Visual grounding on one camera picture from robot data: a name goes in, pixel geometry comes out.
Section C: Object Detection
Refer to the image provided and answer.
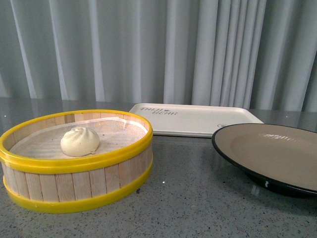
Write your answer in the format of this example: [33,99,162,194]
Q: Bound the beige plate with black rim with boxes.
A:
[212,123,317,197]

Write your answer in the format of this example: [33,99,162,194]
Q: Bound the yellow rimmed wooden steamer basket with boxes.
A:
[0,110,153,213]

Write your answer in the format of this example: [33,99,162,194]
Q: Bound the white rectangular tray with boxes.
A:
[130,103,262,137]

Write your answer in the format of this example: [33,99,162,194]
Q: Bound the grey pleated curtain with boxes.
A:
[0,0,317,112]

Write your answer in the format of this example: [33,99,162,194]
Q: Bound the white steamer liner cloth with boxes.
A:
[10,117,148,159]

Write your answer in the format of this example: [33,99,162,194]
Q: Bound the white steamed bun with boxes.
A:
[60,127,100,157]

